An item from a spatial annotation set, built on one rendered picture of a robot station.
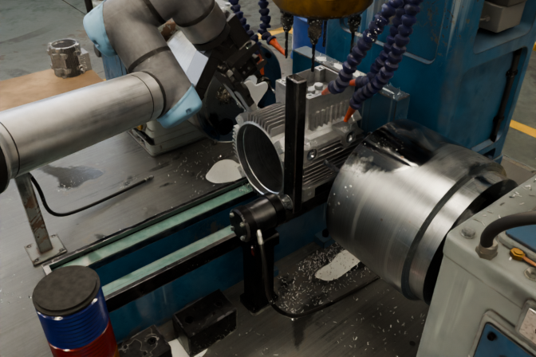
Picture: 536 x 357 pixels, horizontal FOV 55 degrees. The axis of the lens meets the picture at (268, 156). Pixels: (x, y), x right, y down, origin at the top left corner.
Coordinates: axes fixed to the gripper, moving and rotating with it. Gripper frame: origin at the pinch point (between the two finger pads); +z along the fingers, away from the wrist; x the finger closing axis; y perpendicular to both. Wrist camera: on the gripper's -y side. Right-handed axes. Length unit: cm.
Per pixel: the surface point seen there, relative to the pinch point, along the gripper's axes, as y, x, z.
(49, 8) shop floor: 10, 442, 132
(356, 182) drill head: -0.7, -31.2, -3.0
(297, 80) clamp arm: 3.3, -20.4, -16.5
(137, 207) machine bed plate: -30.7, 20.6, 15.8
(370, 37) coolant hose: 13.2, -27.2, -19.1
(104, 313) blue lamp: -33, -38, -30
